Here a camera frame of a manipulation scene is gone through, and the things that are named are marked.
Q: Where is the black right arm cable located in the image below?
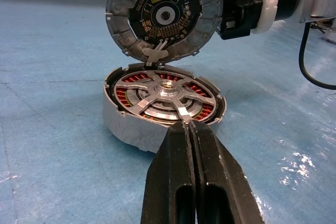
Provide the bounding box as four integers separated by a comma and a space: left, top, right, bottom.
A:
298, 20, 336, 91

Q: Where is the silver motor stator housing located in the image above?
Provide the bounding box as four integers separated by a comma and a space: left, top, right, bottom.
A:
102, 62, 228, 154

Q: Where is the motor cover with circuit board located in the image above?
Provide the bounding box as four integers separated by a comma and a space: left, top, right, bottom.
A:
104, 0, 224, 63

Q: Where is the silver spoked rotor ring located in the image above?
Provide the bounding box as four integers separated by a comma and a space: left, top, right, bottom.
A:
114, 71, 218, 126

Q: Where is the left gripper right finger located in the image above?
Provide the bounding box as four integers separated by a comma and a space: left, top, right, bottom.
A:
188, 120, 266, 224

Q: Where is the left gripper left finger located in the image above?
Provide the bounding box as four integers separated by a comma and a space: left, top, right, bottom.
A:
140, 120, 196, 224

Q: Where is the blue plastic table cover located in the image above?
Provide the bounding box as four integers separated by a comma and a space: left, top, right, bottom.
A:
0, 0, 336, 224

